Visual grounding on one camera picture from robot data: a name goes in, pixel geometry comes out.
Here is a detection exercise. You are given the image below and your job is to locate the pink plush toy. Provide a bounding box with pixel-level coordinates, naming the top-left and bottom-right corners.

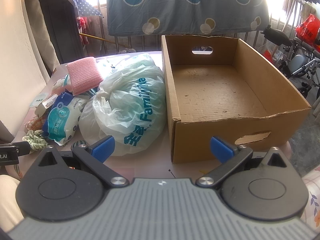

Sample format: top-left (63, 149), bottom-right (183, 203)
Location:
top-left (52, 74), bottom-right (73, 95)

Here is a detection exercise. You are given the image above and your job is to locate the green striped ball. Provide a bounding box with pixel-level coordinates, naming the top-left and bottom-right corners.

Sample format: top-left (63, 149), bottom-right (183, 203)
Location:
top-left (71, 140), bottom-right (88, 150)

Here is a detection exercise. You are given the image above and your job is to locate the white FamilyMart plastic bag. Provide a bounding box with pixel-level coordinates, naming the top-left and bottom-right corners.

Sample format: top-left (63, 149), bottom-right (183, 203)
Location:
top-left (79, 53), bottom-right (167, 156)

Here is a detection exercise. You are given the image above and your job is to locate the orange striped sock bundle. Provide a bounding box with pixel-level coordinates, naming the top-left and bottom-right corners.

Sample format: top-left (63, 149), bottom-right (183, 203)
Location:
top-left (24, 116), bottom-right (47, 133)

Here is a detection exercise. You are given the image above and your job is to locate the navy polka dot cloth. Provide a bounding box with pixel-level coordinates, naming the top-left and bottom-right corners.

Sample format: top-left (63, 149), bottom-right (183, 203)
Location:
top-left (72, 0), bottom-right (103, 17)

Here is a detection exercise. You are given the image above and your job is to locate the pink knitted cloth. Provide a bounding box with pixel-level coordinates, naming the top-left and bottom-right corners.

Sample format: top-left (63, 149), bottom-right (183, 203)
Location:
top-left (67, 57), bottom-right (103, 96)

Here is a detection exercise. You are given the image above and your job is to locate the yellow broom stick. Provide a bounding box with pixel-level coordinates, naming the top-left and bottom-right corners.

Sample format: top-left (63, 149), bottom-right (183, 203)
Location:
top-left (79, 33), bottom-right (127, 47)

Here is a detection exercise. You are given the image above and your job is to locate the wheelchair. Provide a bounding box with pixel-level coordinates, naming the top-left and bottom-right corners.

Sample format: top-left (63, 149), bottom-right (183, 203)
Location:
top-left (262, 24), bottom-right (319, 98)

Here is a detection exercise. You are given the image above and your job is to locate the blue circle pattern bedsheet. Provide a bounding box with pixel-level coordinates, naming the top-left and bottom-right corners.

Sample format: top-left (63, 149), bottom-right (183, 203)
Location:
top-left (107, 0), bottom-right (269, 36)

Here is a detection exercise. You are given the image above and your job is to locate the gold tissue pack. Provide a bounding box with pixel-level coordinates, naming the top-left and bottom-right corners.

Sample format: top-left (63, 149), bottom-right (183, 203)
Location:
top-left (35, 94), bottom-right (58, 118)

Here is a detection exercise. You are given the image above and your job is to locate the green scrunchie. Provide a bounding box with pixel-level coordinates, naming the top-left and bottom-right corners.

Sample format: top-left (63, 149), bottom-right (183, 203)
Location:
top-left (22, 129), bottom-right (48, 152)

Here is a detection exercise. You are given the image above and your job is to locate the black cabinet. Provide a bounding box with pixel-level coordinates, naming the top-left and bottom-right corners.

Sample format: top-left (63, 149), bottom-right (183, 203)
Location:
top-left (39, 0), bottom-right (84, 63)

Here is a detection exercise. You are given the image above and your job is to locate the blue white wet wipes pack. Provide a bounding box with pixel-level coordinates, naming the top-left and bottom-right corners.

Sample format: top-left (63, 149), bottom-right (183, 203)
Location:
top-left (42, 92), bottom-right (89, 146)

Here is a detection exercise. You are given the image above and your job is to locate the brown cardboard box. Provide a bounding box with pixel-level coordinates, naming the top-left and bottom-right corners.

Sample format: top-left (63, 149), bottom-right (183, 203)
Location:
top-left (162, 35), bottom-right (311, 164)

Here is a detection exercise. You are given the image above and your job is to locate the red plastic bag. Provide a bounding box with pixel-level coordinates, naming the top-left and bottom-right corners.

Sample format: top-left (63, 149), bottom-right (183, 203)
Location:
top-left (296, 14), bottom-right (320, 44)

